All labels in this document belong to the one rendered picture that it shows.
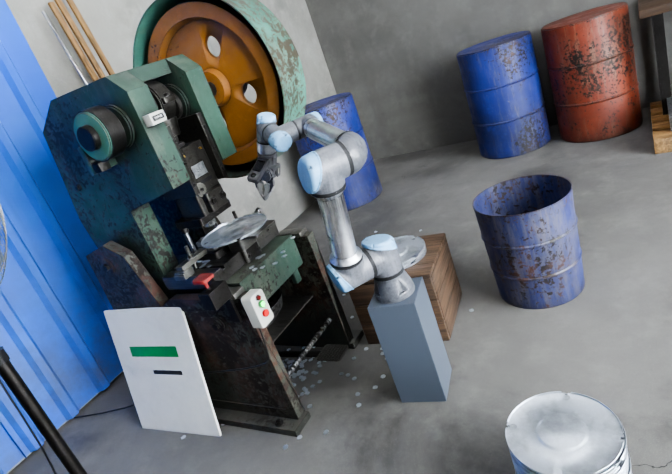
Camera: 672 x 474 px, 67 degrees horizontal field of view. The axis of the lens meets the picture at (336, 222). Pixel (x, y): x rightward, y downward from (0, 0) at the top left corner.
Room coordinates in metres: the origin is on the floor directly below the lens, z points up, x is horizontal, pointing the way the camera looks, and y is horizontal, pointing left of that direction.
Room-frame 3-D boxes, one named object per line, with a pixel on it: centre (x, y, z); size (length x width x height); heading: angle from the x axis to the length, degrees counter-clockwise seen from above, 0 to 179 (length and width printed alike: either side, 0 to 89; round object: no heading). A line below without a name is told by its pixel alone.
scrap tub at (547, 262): (2.04, -0.80, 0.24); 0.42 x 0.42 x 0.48
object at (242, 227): (2.02, 0.41, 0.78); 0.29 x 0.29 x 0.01
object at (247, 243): (1.99, 0.37, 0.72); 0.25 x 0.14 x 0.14; 54
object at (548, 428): (1.02, -0.37, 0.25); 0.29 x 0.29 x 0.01
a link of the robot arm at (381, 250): (1.66, -0.11, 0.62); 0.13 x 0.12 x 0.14; 108
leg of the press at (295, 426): (1.96, 0.78, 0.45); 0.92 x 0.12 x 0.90; 54
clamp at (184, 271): (1.95, 0.61, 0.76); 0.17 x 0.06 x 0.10; 144
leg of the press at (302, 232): (2.39, 0.47, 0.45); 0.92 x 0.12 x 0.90; 54
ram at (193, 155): (2.07, 0.48, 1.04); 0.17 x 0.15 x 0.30; 54
